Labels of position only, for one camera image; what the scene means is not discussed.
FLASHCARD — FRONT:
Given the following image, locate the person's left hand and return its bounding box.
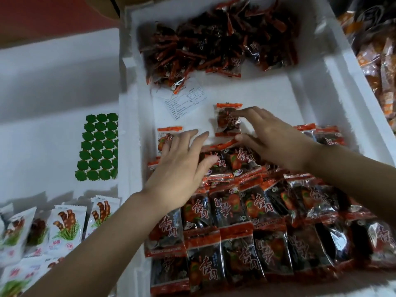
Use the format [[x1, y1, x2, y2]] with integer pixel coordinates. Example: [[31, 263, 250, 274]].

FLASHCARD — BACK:
[[144, 128, 220, 214]]

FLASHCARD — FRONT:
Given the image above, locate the person's right hand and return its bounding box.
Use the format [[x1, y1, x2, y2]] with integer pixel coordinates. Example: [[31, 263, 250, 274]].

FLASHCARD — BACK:
[[232, 106, 323, 174]]

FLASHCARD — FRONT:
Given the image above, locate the dark red snack packet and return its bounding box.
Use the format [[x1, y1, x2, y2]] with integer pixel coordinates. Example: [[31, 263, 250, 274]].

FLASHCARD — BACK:
[[214, 102, 243, 137]]

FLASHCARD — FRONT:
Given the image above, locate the pile of dark red packets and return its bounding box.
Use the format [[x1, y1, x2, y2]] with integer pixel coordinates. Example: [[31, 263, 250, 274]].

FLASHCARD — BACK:
[[139, 0, 396, 297]]

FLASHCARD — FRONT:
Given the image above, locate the pile of brown packets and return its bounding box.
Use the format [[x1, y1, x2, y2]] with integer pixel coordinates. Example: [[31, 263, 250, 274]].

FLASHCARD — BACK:
[[337, 9, 396, 134]]

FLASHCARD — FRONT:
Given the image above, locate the pile of white printed packets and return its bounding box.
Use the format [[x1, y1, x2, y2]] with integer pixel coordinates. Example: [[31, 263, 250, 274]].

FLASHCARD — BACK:
[[0, 195, 121, 297]]

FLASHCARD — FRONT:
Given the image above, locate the person's right forearm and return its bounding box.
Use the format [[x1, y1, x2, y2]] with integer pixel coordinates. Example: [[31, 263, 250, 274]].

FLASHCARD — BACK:
[[298, 144, 396, 229]]

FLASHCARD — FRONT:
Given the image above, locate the person's left forearm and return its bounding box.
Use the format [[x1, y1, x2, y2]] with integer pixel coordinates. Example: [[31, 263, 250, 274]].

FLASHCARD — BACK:
[[25, 191, 177, 297]]

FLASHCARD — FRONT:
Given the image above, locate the small white paper slip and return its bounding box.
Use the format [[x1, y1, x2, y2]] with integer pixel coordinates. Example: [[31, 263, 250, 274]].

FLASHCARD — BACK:
[[162, 88, 208, 121]]

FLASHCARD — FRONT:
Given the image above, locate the green leaf-pattern sheet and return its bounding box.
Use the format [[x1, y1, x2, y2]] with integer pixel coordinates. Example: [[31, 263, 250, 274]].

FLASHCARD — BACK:
[[74, 112, 120, 182]]

